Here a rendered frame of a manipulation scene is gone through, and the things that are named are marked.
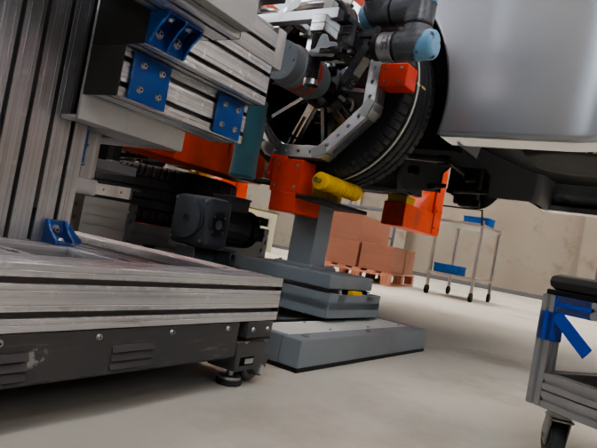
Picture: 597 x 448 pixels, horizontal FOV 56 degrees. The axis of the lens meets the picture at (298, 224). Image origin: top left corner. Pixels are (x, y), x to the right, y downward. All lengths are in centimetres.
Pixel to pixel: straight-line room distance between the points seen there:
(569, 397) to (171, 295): 71
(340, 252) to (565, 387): 509
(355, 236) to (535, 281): 629
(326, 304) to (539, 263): 1019
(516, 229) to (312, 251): 1012
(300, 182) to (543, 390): 100
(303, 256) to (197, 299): 99
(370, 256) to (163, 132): 491
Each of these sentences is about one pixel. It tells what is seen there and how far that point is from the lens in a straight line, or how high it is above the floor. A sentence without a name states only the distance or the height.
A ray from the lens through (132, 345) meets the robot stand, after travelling 93.
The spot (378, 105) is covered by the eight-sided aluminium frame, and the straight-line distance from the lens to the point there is 179.
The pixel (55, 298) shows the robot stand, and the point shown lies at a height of 18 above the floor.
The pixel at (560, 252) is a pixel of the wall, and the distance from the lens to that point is 1178.
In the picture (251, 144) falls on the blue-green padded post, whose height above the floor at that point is 59.
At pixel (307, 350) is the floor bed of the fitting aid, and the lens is 142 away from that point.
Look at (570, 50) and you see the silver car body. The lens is 195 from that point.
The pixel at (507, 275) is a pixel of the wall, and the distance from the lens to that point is 1190.
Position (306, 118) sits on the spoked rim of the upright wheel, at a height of 73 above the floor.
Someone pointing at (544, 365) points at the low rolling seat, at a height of 17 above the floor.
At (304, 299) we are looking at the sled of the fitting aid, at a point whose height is 13.
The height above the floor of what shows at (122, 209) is 31.
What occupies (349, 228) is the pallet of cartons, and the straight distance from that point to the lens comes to 610.
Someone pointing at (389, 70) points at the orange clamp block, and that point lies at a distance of 178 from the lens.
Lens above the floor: 32
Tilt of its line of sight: 1 degrees up
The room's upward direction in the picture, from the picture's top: 10 degrees clockwise
